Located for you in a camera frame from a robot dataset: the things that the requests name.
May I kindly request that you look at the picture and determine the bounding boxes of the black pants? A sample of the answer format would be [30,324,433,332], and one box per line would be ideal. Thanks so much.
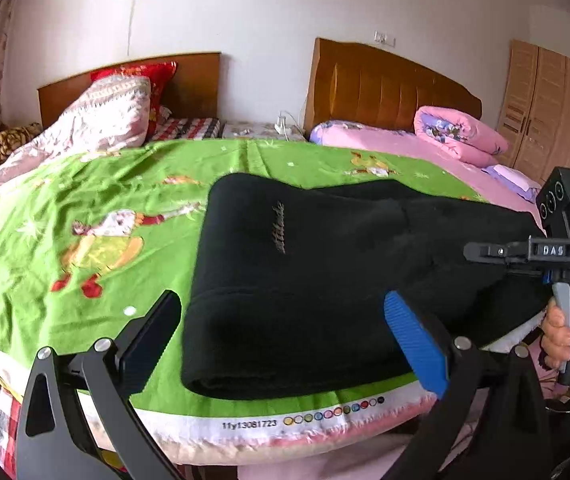
[181,174,550,400]

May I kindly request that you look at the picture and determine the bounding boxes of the right hand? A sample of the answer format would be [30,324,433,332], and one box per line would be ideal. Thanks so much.
[540,298,570,370]

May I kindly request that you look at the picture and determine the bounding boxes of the purple folded cloth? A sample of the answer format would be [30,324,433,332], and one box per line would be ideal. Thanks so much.
[482,165,541,204]

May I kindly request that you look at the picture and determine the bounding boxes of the pink bed sheet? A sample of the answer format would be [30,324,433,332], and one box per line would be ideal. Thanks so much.
[237,125,570,479]

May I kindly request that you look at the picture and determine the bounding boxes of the light wooden wardrobe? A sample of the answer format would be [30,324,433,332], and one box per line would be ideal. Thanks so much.
[498,40,570,183]

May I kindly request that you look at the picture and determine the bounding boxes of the green cartoon bed sheet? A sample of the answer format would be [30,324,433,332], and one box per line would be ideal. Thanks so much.
[0,138,491,456]

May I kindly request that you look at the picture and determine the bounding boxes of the folded pink quilt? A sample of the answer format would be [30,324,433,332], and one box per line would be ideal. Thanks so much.
[414,106,509,168]

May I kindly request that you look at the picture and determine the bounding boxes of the padded brown headboard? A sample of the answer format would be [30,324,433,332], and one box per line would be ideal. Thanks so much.
[303,38,482,131]

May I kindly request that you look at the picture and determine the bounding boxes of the brown yellow patterned blanket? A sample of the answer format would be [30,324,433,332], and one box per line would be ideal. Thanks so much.
[0,122,43,164]

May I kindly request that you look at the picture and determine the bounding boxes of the pink white floral quilt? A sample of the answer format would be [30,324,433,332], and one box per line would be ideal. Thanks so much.
[0,75,151,187]

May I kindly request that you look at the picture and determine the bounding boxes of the red plaid bed sheet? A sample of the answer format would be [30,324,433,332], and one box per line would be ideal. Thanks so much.
[148,118,221,142]

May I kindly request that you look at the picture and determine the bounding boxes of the white power strip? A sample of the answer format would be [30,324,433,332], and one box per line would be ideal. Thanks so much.
[274,114,291,138]

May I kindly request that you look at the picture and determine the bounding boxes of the plain wooden headboard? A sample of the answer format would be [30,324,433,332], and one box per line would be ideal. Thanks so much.
[38,52,221,128]

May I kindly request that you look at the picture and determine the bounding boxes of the red embroidered pillow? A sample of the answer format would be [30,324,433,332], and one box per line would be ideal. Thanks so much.
[89,60,179,139]

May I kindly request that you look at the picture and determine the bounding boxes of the white wall socket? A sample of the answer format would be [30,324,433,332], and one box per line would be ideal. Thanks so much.
[374,30,396,49]

